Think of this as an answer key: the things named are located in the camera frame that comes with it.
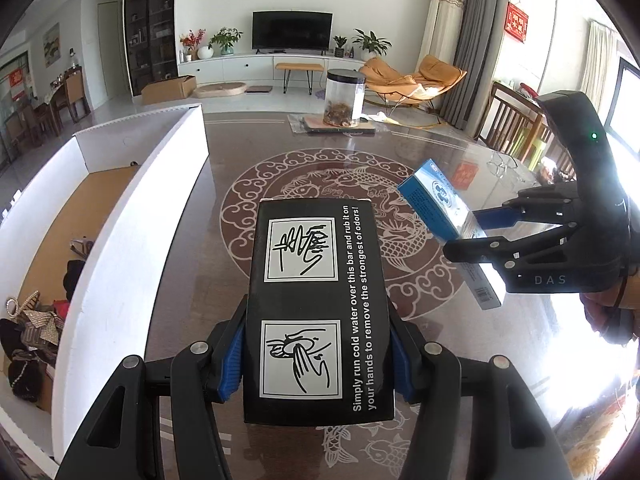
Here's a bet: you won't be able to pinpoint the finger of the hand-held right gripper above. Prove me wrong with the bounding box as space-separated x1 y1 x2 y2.
442 222 583 276
470 182 583 231

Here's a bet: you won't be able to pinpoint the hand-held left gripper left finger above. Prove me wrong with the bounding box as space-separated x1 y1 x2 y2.
55 295 248 480

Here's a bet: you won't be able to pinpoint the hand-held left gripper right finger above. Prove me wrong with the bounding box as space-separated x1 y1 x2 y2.
385 300 576 480

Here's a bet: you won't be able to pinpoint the blue white medicine carton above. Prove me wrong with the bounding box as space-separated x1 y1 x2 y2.
397 158 503 311

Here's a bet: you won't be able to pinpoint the black printed carton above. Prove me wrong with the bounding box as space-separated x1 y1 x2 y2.
242 198 397 427

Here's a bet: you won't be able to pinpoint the white cardboard box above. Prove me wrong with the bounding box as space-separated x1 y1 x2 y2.
0 102 210 461

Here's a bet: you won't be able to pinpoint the rhinestone bow hair clip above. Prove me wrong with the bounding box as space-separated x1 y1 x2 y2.
20 310 66 361

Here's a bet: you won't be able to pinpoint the brown patterned glass desktop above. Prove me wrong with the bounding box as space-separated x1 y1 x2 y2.
55 110 640 480

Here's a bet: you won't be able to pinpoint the person's right hand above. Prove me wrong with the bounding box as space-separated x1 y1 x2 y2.
580 280 640 347

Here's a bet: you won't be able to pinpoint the thin clear eyeglasses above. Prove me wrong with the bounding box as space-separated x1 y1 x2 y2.
486 154 528 177

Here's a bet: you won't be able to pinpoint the wooden slatted chair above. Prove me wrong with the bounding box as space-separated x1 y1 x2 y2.
475 81 576 176

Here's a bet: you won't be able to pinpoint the orange lounge chair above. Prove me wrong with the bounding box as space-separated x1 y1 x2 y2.
359 55 468 116

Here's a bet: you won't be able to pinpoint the white sheer curtain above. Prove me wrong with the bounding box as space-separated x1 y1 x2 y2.
582 19 621 133

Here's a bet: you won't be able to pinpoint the grey curtain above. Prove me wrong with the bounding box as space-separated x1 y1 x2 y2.
440 0 513 133

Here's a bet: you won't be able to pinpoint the clear plastic jar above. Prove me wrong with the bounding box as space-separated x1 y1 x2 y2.
325 68 367 128

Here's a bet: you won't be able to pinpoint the covered standing air conditioner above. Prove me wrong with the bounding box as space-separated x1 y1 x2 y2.
416 0 468 68

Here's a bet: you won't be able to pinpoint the large leafy potted plant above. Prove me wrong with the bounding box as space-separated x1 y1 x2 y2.
351 29 392 61

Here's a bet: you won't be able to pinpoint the wooden bench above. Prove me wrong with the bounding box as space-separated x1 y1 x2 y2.
275 62 326 96

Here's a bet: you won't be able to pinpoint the round beige floor cushion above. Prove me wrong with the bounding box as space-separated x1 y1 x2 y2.
192 82 247 100

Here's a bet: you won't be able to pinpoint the black television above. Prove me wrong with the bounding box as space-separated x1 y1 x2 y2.
251 10 334 55

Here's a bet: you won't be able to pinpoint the brown cardboard box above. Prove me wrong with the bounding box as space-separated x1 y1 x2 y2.
140 75 197 106

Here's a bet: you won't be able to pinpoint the white television cabinet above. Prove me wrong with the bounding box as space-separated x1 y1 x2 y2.
177 52 381 86

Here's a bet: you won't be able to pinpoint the brown dining chair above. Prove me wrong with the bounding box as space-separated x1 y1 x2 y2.
62 71 92 122

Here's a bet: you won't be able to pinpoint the green plant in glass vase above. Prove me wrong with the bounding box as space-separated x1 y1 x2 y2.
209 26 244 57

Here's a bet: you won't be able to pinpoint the white door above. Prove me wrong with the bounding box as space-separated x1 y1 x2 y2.
96 1 126 106

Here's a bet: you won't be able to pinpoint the dark glass display cabinet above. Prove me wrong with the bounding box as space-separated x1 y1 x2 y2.
122 0 180 96

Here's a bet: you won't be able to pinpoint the red wall decoration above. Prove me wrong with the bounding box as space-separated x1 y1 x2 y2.
506 1 531 43

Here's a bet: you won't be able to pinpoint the framed wall painting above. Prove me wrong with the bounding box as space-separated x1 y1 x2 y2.
42 22 62 68

